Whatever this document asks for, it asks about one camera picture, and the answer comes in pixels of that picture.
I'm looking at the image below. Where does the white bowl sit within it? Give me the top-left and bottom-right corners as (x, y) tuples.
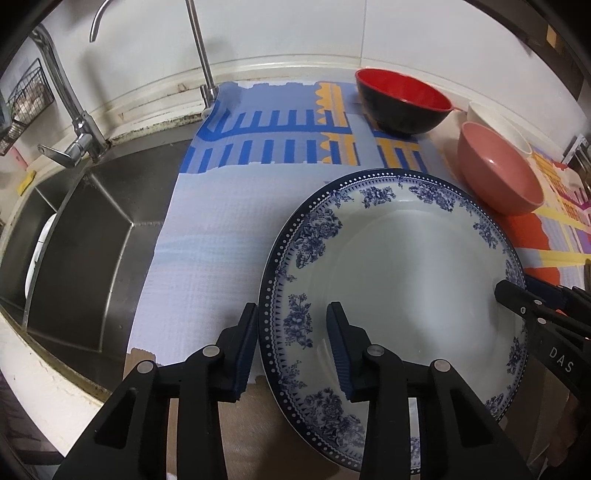
(466, 102), (534, 158)

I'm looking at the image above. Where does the colourful patterned mat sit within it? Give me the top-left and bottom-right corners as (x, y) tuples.
(122, 80), (591, 480)

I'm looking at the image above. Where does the large blue floral plate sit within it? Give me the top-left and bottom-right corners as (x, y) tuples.
(257, 168), (529, 474)

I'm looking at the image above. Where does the person's right forearm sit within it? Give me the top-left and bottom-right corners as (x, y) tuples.
(551, 392), (591, 480)

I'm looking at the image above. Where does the pink bowl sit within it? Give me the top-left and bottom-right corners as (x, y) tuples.
(457, 121), (546, 217)

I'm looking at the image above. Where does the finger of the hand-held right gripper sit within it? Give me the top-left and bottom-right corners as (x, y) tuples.
(524, 275), (591, 315)
(494, 279), (548, 325)

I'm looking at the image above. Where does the red and black bowl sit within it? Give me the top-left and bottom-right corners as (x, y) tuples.
(355, 68), (454, 136)

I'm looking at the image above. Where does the white countertop shelf rack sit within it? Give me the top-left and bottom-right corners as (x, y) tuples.
(561, 133), (591, 195)

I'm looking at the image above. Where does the stainless steel sink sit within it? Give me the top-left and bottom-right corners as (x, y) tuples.
(0, 138), (195, 384)

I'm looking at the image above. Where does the black wire basket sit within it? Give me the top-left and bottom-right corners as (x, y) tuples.
(0, 58), (54, 155)

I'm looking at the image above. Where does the chrome pull-down faucet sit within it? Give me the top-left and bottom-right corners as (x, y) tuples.
(30, 23), (109, 167)

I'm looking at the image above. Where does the slim gooseneck faucet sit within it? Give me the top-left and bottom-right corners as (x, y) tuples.
(90, 0), (218, 118)

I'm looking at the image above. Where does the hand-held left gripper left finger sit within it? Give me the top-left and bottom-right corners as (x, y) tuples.
(52, 302), (259, 480)

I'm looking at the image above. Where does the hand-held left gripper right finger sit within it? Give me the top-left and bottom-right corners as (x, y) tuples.
(325, 301), (532, 480)

